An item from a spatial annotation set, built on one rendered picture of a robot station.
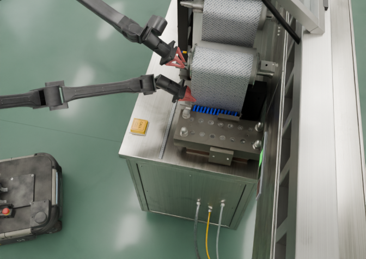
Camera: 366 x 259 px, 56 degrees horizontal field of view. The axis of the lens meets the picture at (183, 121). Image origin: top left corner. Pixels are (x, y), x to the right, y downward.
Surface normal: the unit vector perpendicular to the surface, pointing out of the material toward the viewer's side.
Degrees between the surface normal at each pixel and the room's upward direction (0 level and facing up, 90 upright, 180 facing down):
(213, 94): 90
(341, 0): 0
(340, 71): 0
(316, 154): 0
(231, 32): 92
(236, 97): 90
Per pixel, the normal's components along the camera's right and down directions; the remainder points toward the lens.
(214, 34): -0.20, 0.84
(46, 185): 0.00, -0.54
